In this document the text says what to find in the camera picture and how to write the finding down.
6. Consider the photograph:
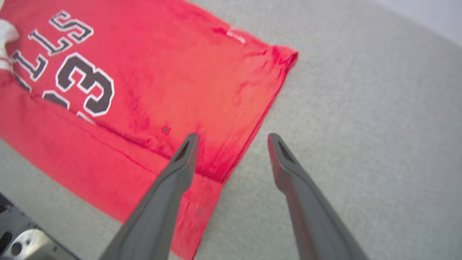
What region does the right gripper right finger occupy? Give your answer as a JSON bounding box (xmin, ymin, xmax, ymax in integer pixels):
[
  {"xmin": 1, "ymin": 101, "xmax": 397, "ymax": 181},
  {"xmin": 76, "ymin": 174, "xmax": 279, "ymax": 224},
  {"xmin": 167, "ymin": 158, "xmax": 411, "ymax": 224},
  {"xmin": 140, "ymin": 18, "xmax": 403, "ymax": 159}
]
[{"xmin": 268, "ymin": 133, "xmax": 369, "ymax": 260}]

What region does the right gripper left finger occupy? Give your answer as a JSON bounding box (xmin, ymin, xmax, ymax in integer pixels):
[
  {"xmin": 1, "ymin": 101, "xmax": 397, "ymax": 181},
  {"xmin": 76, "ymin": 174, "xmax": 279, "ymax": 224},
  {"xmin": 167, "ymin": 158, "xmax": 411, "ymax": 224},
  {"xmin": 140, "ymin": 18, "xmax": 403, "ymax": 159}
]
[{"xmin": 99, "ymin": 133, "xmax": 200, "ymax": 260}]

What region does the red jersey with white sleeves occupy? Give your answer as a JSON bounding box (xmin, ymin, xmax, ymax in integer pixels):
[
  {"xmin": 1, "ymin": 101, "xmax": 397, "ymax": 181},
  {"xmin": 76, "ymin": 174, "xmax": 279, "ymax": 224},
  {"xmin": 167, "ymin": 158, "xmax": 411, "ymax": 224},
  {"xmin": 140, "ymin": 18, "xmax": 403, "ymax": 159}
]
[{"xmin": 0, "ymin": 0, "xmax": 299, "ymax": 260}]

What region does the grey fabric sofa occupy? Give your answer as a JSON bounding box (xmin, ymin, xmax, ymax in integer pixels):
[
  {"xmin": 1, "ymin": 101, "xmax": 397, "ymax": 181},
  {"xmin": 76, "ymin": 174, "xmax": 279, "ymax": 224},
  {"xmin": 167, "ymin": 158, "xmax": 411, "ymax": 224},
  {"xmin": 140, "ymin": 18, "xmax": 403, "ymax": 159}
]
[{"xmin": 0, "ymin": 0, "xmax": 462, "ymax": 260}]

